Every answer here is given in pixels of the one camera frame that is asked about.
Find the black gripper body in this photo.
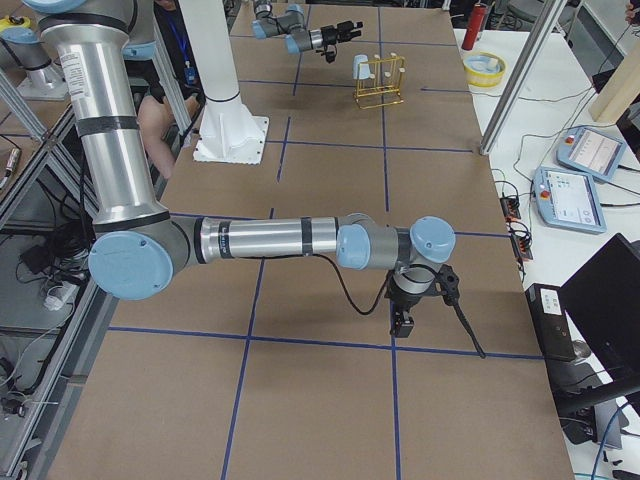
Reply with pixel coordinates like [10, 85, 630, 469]
[385, 274, 442, 336]
[320, 22, 352, 47]

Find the light blue plastic cup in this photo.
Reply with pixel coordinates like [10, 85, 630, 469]
[352, 54, 375, 80]

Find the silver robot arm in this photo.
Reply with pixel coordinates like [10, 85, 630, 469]
[31, 1, 459, 338]
[252, 1, 364, 63]

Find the red cylindrical bottle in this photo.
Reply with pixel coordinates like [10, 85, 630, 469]
[461, 3, 487, 51]

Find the yellow tape roll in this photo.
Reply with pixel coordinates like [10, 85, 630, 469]
[463, 52, 507, 88]

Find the lower orange connector box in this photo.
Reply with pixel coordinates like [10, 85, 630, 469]
[511, 232, 533, 262]

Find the orange connector box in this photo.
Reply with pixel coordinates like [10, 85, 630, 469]
[511, 232, 533, 262]
[500, 196, 521, 221]

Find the upper orange connector box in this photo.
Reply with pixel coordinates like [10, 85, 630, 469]
[500, 196, 521, 221]

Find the black computer box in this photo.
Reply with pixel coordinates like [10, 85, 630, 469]
[525, 283, 592, 363]

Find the lower teach pendant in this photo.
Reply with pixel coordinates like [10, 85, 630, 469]
[533, 166, 607, 234]

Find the teach pendant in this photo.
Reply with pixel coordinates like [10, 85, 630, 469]
[556, 126, 626, 182]
[533, 166, 607, 234]

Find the black monitor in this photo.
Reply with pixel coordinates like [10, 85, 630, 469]
[556, 233, 639, 416]

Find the seated person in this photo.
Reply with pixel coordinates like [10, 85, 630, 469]
[130, 1, 201, 180]

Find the upper teach pendant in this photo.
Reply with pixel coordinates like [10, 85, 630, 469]
[556, 126, 626, 182]

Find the wooden board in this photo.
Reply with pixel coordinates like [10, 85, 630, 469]
[589, 42, 640, 124]

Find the white power strip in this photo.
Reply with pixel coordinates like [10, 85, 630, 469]
[43, 281, 78, 311]

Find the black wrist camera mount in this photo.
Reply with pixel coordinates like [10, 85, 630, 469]
[436, 264, 460, 307]

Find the gold wire cup holder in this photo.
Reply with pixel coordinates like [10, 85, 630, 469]
[353, 52, 406, 110]

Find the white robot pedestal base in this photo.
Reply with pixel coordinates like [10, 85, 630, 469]
[179, 0, 269, 165]

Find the aluminium frame post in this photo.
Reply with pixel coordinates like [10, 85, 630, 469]
[479, 0, 566, 155]

